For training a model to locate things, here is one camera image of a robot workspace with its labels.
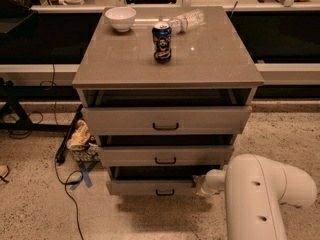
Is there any grey drawer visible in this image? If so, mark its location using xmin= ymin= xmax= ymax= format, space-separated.
xmin=98 ymin=145 xmax=234 ymax=167
xmin=82 ymin=106 xmax=251 ymax=136
xmin=106 ymin=165 xmax=220 ymax=197

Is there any grey top drawer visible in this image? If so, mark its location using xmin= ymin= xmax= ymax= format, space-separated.
xmin=82 ymin=106 xmax=251 ymax=136

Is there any grey drawer cabinet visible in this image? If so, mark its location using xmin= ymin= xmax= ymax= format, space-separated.
xmin=71 ymin=5 xmax=265 ymax=192

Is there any shoe at left edge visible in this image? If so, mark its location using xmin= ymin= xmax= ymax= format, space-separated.
xmin=0 ymin=165 xmax=9 ymax=183

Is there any clear plastic bottle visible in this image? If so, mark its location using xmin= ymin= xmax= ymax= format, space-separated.
xmin=168 ymin=9 xmax=204 ymax=34

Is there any black power strip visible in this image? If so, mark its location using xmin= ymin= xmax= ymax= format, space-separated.
xmin=55 ymin=105 xmax=82 ymax=164

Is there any grey middle drawer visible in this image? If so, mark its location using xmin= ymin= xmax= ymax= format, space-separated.
xmin=98 ymin=145 xmax=234 ymax=167

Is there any blue soda can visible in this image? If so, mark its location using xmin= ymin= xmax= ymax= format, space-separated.
xmin=152 ymin=21 xmax=171 ymax=63

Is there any white bowl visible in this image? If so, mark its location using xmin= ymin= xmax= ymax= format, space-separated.
xmin=105 ymin=7 xmax=136 ymax=32

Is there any blue tape cross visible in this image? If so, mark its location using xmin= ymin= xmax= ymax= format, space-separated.
xmin=70 ymin=161 xmax=98 ymax=190

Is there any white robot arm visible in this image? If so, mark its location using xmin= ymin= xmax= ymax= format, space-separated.
xmin=193 ymin=154 xmax=317 ymax=240

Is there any grey bottom drawer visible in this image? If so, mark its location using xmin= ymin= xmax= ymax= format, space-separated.
xmin=106 ymin=165 xmax=220 ymax=197

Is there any black stand leg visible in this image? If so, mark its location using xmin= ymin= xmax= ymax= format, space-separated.
xmin=0 ymin=78 xmax=70 ymax=132

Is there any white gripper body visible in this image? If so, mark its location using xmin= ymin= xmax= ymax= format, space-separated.
xmin=192 ymin=175 xmax=214 ymax=197

